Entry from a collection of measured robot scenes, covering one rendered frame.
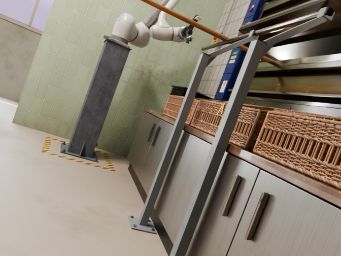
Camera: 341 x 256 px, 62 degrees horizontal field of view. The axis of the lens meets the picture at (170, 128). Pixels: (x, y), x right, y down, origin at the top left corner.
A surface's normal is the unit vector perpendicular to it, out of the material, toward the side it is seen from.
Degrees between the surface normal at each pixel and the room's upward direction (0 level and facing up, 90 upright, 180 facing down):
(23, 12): 90
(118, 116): 90
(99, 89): 90
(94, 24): 90
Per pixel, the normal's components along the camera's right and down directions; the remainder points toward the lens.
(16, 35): 0.34, 0.18
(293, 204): -0.90, -0.32
